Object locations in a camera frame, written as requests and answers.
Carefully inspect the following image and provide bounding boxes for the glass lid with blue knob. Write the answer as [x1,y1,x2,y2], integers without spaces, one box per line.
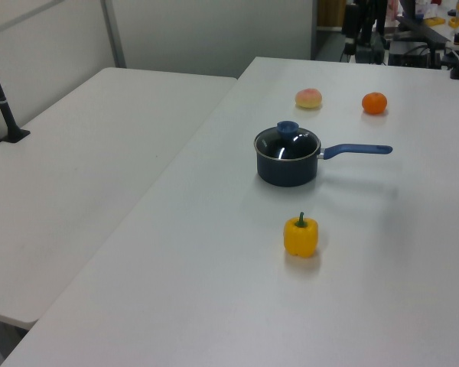
[254,120,321,161]

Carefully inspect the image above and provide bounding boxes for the yellow bell pepper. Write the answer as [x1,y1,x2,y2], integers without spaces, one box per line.
[282,211,319,258]

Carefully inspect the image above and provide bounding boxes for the pink yellow peach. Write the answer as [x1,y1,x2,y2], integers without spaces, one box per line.
[294,88,324,110]

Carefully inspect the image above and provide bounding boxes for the white side table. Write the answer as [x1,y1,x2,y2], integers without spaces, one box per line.
[0,67,239,330]

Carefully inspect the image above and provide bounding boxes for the orange mandarin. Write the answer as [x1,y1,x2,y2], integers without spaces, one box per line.
[361,91,389,115]

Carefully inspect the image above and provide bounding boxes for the black pole with white band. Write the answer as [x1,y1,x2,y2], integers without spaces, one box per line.
[0,37,31,145]

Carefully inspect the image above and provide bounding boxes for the dark desk with equipment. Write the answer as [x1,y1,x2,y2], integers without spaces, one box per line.
[388,15,451,69]

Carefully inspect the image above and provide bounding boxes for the dark saucepan with blue handle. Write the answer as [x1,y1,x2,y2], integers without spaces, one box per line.
[253,125,394,188]

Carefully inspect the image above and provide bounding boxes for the black post with white ring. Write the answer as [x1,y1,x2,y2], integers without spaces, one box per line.
[342,3,360,57]

